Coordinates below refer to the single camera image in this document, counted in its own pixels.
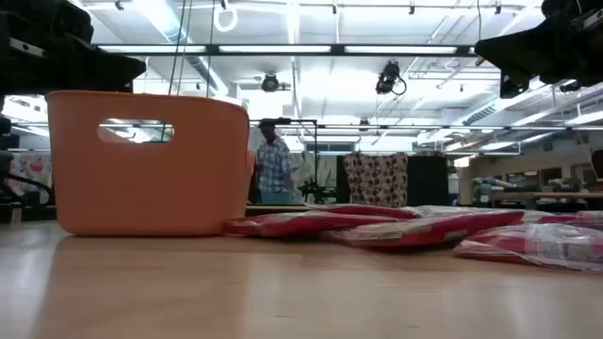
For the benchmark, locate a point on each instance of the orange plastic basket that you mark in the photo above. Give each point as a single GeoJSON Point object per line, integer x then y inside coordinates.
{"type": "Point", "coordinates": [141, 188]}

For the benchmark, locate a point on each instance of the white ceiling duct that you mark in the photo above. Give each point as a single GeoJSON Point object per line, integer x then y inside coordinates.
{"type": "Point", "coordinates": [165, 23]}

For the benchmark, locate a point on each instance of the long ceiling light rail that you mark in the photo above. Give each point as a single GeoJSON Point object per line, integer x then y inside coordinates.
{"type": "Point", "coordinates": [424, 127]}

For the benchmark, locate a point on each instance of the person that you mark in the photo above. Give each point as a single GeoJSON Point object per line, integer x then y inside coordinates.
{"type": "Point", "coordinates": [273, 165]}

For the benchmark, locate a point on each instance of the round black ceiling camera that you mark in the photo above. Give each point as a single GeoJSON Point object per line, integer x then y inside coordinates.
{"type": "Point", "coordinates": [270, 83]}

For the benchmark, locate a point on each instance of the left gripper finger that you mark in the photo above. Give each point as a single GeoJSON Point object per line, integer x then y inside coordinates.
{"type": "Point", "coordinates": [120, 73]}

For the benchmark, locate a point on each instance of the overhead light bar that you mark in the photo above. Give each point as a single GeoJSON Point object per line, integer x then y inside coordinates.
{"type": "Point", "coordinates": [282, 49]}

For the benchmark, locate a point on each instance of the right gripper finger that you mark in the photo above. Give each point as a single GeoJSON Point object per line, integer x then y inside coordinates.
{"type": "Point", "coordinates": [504, 49]}
{"type": "Point", "coordinates": [514, 85]}

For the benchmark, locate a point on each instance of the small background robot arm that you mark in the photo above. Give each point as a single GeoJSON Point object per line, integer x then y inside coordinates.
{"type": "Point", "coordinates": [315, 190]}

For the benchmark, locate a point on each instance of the wooden workbench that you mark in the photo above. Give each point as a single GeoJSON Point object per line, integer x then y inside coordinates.
{"type": "Point", "coordinates": [542, 194]}

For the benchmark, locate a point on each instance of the red popcorn bag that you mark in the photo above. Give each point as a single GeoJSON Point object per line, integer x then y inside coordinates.
{"type": "Point", "coordinates": [542, 245]}
{"type": "Point", "coordinates": [292, 225]}
{"type": "Point", "coordinates": [414, 233]}
{"type": "Point", "coordinates": [565, 219]}
{"type": "Point", "coordinates": [363, 210]}

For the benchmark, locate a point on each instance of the black cabinet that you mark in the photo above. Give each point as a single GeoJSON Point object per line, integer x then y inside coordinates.
{"type": "Point", "coordinates": [428, 181]}

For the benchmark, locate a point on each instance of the hanging black camera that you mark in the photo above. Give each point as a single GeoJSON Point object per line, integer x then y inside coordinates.
{"type": "Point", "coordinates": [387, 77]}

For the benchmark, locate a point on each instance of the patterned fabric cover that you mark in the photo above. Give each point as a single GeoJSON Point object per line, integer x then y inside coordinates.
{"type": "Point", "coordinates": [377, 181]}

